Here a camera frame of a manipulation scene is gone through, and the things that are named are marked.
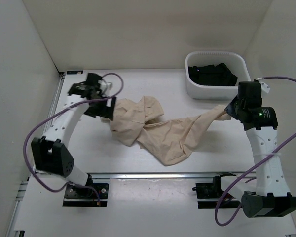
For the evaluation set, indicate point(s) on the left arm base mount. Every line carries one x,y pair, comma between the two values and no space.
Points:
84,197

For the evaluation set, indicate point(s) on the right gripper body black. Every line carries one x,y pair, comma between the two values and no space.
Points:
238,106

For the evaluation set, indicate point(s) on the black trousers in basket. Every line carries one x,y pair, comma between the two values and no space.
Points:
212,75

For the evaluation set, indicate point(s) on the dark corner sticker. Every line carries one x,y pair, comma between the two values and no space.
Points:
74,72

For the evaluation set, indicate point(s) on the beige trousers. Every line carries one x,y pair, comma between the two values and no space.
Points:
171,141

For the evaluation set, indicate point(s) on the aluminium front rail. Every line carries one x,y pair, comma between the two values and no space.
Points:
104,177

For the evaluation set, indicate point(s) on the white plastic basket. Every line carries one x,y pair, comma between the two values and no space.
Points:
235,63

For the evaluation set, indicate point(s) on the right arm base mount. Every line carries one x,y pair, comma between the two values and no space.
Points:
208,194

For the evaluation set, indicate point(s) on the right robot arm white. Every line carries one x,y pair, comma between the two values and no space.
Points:
271,197

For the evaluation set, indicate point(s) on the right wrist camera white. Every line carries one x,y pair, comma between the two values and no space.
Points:
264,87

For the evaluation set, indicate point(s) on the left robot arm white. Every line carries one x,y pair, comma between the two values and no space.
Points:
50,152

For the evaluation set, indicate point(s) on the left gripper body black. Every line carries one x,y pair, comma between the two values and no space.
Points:
96,108

